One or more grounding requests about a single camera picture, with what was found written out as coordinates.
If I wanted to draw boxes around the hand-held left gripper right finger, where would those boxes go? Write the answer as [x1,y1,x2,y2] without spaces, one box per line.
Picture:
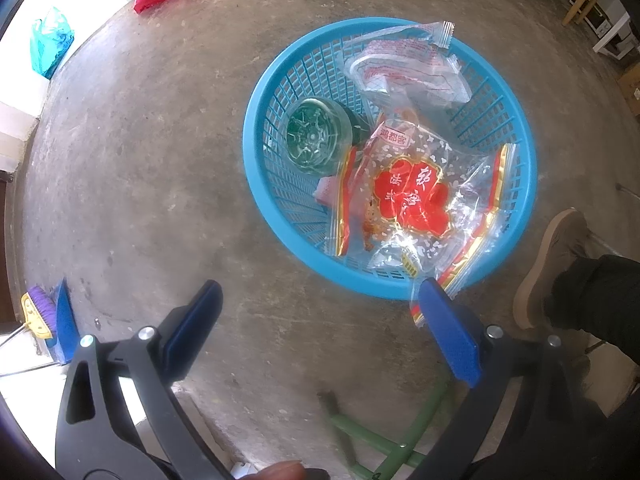
[417,276,591,480]

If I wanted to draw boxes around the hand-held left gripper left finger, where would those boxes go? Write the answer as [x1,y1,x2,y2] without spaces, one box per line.
[54,279,236,480]

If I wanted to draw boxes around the clear bag with red flower label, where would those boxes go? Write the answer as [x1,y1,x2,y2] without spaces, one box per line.
[327,115,518,328]

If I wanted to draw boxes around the green plastic bottle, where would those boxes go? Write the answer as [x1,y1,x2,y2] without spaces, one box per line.
[279,97,368,177]

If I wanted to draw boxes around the blue plastic basket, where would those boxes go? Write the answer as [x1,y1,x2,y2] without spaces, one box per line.
[243,17,538,301]

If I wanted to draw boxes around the clear wrapper with red print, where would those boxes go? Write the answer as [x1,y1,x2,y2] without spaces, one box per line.
[344,20,471,121]

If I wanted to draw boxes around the person's left hand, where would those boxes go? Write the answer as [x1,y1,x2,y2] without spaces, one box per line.
[257,461,307,480]

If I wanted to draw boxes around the person's tan shoe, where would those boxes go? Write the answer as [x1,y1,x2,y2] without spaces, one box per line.
[512,208,591,331]

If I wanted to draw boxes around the green metal stool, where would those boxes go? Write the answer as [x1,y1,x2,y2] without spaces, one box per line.
[317,385,461,480]

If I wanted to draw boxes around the blue dustpan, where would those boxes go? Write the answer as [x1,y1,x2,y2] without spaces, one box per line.
[47,277,78,365]

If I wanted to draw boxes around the purple and yellow broom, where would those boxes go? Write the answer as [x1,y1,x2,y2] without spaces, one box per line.
[0,285,58,361]

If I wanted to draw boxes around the person's leg in black trousers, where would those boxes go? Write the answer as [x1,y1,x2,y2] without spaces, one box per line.
[530,255,640,480]

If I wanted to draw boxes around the brown cardboard box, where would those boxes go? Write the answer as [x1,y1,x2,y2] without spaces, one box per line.
[617,62,640,106]

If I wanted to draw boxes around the teal plastic bag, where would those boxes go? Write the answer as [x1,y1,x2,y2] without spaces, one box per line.
[30,7,75,80]

